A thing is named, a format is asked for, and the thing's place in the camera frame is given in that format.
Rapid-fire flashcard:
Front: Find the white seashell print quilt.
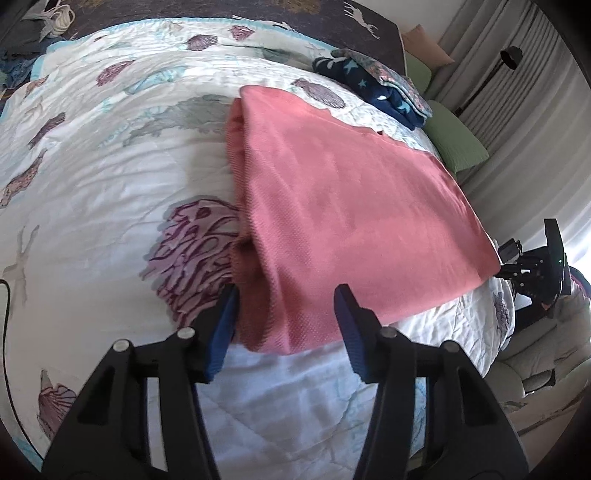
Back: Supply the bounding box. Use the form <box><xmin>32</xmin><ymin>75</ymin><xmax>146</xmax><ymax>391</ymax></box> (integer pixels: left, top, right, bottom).
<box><xmin>0</xmin><ymin>17</ymin><xmax>515</xmax><ymax>480</ymax></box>

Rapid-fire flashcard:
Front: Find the black floor lamp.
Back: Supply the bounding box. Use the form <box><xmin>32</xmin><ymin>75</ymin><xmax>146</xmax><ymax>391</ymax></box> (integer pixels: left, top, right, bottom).
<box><xmin>455</xmin><ymin>45</ymin><xmax>524</xmax><ymax>117</ymax></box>

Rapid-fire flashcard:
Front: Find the large green pillow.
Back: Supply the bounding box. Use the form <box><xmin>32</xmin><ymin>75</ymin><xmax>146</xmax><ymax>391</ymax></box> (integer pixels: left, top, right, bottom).
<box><xmin>422</xmin><ymin>100</ymin><xmax>490</xmax><ymax>172</ymax></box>

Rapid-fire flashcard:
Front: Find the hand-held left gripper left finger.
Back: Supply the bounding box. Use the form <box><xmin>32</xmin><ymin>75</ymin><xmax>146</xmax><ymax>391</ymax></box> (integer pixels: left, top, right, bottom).
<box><xmin>41</xmin><ymin>282</ymin><xmax>241</xmax><ymax>480</ymax></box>

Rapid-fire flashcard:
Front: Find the beige pillow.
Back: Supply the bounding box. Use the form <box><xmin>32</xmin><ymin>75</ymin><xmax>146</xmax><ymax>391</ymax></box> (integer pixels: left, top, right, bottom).
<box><xmin>401</xmin><ymin>24</ymin><xmax>455</xmax><ymax>68</ymax></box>

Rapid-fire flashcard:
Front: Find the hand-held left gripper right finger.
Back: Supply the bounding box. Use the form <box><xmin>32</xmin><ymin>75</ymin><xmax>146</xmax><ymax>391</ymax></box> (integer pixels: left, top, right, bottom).
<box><xmin>333</xmin><ymin>284</ymin><xmax>529</xmax><ymax>480</ymax></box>

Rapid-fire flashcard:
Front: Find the black cable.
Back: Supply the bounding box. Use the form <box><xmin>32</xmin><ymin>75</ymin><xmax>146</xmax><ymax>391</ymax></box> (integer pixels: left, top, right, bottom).
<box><xmin>0</xmin><ymin>278</ymin><xmax>29</xmax><ymax>446</ymax></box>

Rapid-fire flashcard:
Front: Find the navy star print folded garment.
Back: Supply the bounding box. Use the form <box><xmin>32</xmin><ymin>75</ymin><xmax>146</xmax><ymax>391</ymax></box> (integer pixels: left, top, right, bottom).
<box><xmin>312</xmin><ymin>54</ymin><xmax>426</xmax><ymax>130</ymax></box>

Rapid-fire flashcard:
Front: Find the floral folded cloth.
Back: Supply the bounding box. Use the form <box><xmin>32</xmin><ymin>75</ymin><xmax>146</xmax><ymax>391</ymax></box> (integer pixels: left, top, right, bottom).
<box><xmin>344</xmin><ymin>48</ymin><xmax>433</xmax><ymax>117</ymax></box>

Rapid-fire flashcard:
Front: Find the teal clothes pile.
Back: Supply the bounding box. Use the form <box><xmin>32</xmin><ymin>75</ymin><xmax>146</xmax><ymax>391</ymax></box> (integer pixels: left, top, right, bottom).
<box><xmin>0</xmin><ymin>18</ymin><xmax>51</xmax><ymax>88</ymax></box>

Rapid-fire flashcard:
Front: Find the small green pillow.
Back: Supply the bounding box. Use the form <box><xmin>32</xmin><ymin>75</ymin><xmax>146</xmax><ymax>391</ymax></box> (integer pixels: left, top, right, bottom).
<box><xmin>405</xmin><ymin>55</ymin><xmax>432</xmax><ymax>93</ymax></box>

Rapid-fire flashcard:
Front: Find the pink sweater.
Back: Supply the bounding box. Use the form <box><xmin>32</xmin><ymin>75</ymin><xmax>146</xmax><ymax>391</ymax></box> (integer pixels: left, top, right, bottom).
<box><xmin>225</xmin><ymin>84</ymin><xmax>502</xmax><ymax>355</ymax></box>

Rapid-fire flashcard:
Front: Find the grey sofa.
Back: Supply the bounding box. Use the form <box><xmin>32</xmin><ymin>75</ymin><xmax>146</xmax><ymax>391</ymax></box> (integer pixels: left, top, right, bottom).
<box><xmin>501</xmin><ymin>272</ymin><xmax>591</xmax><ymax>437</ymax></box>

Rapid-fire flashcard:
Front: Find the grey curtain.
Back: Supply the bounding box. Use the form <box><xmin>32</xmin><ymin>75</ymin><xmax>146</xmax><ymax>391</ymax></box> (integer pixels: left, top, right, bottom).
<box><xmin>436</xmin><ymin>0</ymin><xmax>591</xmax><ymax>273</ymax></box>

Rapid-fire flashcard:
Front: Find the dark deer print blanket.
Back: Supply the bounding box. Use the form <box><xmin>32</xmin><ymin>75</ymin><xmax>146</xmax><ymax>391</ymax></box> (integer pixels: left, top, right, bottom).
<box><xmin>60</xmin><ymin>0</ymin><xmax>407</xmax><ymax>75</ymax></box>

